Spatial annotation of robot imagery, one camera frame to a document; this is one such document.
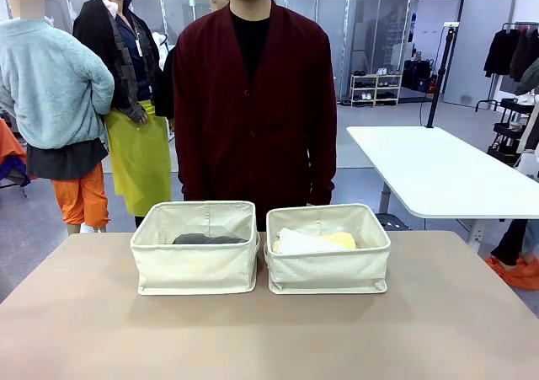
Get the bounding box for person in maroon cardigan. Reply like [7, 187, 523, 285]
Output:
[172, 0, 339, 232]

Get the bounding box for yellow towel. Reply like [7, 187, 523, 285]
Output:
[322, 231, 360, 251]

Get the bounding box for black metal clothes rack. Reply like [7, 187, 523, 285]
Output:
[475, 21, 539, 112]

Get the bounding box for dark brown hanging coat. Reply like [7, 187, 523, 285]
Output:
[508, 28, 539, 83]

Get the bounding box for black hanging coat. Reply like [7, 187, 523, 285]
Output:
[483, 29, 522, 78]

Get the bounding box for white table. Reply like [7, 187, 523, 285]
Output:
[345, 126, 539, 254]

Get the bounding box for white towel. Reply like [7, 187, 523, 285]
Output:
[273, 227, 339, 255]

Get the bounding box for black trolley cart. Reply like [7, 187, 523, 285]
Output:
[488, 97, 538, 166]

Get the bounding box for grey towel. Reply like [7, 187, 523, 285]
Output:
[172, 233, 249, 246]

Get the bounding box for wooden shoe rack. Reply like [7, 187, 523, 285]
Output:
[350, 72, 403, 107]

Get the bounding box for mannequin in black coat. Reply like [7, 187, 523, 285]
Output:
[152, 45, 177, 132]

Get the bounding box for olive hanging garment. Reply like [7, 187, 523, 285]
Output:
[515, 57, 539, 97]

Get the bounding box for beige fabric basket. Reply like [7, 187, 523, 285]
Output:
[264, 204, 391, 295]
[129, 201, 261, 296]

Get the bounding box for leg in dark trousers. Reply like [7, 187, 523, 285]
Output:
[490, 218, 539, 268]

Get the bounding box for orange shoe covers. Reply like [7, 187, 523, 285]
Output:
[483, 255, 539, 291]

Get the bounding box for black camera stand pole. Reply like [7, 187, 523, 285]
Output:
[425, 24, 459, 129]

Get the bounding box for orange garment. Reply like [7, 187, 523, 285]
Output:
[0, 117, 30, 187]

